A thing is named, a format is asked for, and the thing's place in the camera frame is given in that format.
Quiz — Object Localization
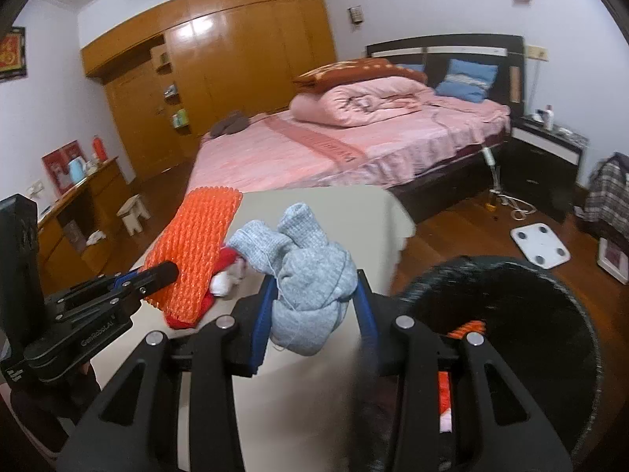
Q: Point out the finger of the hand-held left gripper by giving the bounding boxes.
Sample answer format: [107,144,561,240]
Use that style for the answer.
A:
[49,262,180,325]
[44,269,145,308]

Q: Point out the small wooden stool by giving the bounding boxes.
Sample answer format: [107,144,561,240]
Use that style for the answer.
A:
[117,194,151,236]

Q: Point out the red plastic bag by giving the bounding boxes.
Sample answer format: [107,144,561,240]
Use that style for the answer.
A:
[164,248,241,329]

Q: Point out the wooden sideboard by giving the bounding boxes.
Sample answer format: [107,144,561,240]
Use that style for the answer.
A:
[37,156,131,296]

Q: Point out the black and white nightstand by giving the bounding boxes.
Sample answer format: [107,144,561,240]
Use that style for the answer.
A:
[501,114,589,224]

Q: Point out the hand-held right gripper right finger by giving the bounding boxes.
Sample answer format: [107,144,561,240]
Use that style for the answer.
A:
[356,270,573,472]

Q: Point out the red and white wrapper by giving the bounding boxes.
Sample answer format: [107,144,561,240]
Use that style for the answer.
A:
[438,371,454,432]

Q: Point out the white framed picture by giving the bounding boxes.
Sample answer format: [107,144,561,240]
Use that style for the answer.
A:
[597,238,629,283]

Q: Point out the dark bed frame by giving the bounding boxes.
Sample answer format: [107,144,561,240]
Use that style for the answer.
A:
[388,128,512,224]

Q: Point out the white cable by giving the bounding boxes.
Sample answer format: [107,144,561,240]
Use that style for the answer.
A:
[491,189,539,221]

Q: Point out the red and gold wall hanging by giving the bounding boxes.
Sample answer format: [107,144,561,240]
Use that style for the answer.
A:
[0,26,28,83]

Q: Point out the brown patterned pillow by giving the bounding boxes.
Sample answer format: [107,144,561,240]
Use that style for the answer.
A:
[293,57,428,94]

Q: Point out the crumpled white tissue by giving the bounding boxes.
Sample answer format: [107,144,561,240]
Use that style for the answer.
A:
[210,265,244,298]

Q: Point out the plaid cloth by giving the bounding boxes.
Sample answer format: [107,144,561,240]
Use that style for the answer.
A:
[585,153,629,239]

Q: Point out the trash bin with black liner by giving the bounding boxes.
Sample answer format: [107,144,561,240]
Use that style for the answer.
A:
[393,256,603,472]

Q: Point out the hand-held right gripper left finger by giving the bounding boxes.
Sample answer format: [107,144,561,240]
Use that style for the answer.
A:
[59,275,278,472]

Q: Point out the folded pink quilt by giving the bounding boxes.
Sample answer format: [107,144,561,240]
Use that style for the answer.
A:
[289,79,436,129]

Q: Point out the bed with pink bedding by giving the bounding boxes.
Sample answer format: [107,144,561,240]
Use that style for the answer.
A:
[187,96,512,202]

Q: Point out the wooden wardrobe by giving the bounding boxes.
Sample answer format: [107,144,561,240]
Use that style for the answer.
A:
[80,0,340,183]

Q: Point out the dark wooden headboard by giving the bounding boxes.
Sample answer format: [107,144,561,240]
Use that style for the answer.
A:
[366,34,526,104]

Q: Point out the white bathroom scale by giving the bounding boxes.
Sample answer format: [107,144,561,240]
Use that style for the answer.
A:
[510,223,572,270]

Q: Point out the red picture frames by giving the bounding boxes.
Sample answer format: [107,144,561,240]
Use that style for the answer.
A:
[42,140,82,196]

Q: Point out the grey knitted sock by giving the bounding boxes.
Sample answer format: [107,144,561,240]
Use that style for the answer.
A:
[228,203,357,357]

